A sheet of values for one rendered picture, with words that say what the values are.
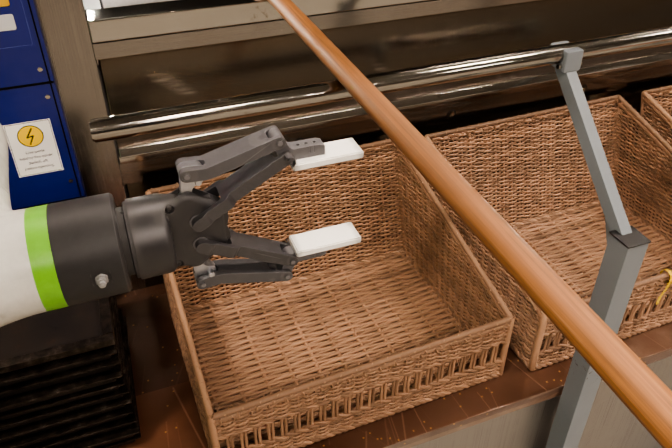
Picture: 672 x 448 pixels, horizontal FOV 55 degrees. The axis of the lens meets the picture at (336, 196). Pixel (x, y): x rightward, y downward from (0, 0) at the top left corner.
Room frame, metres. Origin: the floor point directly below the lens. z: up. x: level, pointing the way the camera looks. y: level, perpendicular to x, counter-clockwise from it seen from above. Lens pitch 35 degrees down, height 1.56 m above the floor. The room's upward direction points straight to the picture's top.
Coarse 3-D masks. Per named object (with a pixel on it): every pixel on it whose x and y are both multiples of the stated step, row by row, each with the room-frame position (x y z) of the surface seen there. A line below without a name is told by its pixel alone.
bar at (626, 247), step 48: (576, 48) 0.96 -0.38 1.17; (624, 48) 1.00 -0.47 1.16; (240, 96) 0.79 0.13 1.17; (288, 96) 0.80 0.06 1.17; (336, 96) 0.82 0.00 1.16; (576, 96) 0.93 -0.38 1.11; (624, 240) 0.76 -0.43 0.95; (624, 288) 0.75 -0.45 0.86; (576, 384) 0.76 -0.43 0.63; (576, 432) 0.75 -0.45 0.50
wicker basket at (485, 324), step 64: (256, 192) 1.11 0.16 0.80; (320, 192) 1.15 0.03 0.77; (384, 192) 1.20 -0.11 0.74; (384, 256) 1.16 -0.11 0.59; (448, 256) 1.01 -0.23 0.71; (192, 320) 0.95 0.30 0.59; (256, 320) 0.96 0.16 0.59; (320, 320) 0.95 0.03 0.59; (384, 320) 0.95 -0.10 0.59; (448, 320) 0.95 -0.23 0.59; (512, 320) 0.81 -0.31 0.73; (192, 384) 0.78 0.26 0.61; (256, 384) 0.79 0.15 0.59; (320, 384) 0.68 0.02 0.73; (384, 384) 0.73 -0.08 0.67; (448, 384) 0.77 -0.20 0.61
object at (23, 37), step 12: (0, 0) 0.99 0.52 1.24; (12, 0) 1.00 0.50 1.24; (0, 12) 0.99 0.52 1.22; (12, 12) 1.00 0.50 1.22; (24, 12) 1.00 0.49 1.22; (0, 24) 0.99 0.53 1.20; (12, 24) 1.00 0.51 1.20; (24, 24) 1.00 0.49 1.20; (0, 36) 0.99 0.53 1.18; (12, 36) 0.99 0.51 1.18; (24, 36) 1.00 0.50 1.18; (0, 48) 0.99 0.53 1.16; (12, 48) 0.99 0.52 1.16
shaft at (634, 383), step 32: (288, 0) 1.08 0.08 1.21; (320, 32) 0.94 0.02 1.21; (352, 64) 0.82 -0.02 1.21; (352, 96) 0.77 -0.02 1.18; (384, 96) 0.73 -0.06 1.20; (384, 128) 0.67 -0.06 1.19; (416, 160) 0.59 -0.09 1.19; (448, 192) 0.53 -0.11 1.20; (480, 224) 0.48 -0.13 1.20; (512, 256) 0.43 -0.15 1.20; (544, 288) 0.39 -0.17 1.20; (576, 320) 0.35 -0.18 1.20; (608, 352) 0.32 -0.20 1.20; (608, 384) 0.31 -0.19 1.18; (640, 384) 0.29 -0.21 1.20; (640, 416) 0.28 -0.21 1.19
